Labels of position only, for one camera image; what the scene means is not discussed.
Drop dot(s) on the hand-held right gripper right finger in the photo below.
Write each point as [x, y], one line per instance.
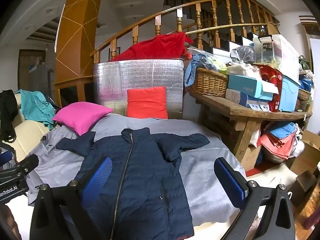
[230, 182]

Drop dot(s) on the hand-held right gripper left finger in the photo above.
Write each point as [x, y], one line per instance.
[98, 180]

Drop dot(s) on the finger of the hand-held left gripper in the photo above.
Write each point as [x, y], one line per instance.
[27, 162]

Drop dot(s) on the navy puffer jacket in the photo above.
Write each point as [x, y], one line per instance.
[140, 175]

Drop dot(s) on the grey blanket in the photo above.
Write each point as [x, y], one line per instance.
[200, 170]

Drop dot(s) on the black garment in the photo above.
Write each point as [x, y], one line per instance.
[7, 110]

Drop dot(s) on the teal garment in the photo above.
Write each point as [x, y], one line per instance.
[35, 105]

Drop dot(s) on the pink pillow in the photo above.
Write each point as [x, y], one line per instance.
[80, 116]

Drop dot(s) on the open brown cardboard box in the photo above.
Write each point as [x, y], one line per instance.
[302, 182]

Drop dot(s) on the blue fabric bag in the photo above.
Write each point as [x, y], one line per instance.
[281, 130]

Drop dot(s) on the wooden bench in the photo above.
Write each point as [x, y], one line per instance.
[225, 107]

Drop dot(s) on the large cardboard box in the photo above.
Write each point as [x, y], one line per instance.
[305, 160]

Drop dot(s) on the grey cabinet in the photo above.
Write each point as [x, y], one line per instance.
[40, 78]

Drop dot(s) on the white and blue box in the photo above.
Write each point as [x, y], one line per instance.
[240, 98]

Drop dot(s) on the red pillow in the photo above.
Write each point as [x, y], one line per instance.
[147, 102]

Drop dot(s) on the wooden door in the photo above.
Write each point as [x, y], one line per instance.
[25, 67]

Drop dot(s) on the teal shoe box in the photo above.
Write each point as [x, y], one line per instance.
[242, 83]

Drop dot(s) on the large wicker basket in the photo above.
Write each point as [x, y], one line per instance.
[207, 82]

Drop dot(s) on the light blue plastic bin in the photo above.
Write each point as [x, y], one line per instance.
[290, 92]

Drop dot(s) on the red gift box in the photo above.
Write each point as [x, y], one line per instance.
[273, 80]

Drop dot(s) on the silver foil mat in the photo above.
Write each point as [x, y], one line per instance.
[140, 75]

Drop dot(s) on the small wicker basket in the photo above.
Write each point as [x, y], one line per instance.
[303, 95]

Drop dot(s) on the clear plastic bag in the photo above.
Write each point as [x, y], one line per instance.
[243, 68]

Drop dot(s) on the plastic bag with yellow contents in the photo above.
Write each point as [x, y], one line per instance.
[215, 62]

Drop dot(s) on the blue cloth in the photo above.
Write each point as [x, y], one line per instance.
[192, 67]

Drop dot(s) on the blue plastic bag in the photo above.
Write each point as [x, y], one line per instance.
[305, 83]

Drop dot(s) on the grey plastic bag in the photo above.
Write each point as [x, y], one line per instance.
[242, 53]

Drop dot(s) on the clear plastic storage box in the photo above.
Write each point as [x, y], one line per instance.
[282, 52]

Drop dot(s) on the green plant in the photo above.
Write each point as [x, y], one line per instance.
[303, 62]

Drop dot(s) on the staircase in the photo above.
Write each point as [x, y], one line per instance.
[240, 41]

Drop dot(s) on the brown wooden column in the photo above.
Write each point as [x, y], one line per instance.
[80, 30]

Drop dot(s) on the red cloth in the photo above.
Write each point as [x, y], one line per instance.
[155, 47]

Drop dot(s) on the wooden stair railing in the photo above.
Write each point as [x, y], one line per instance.
[179, 21]

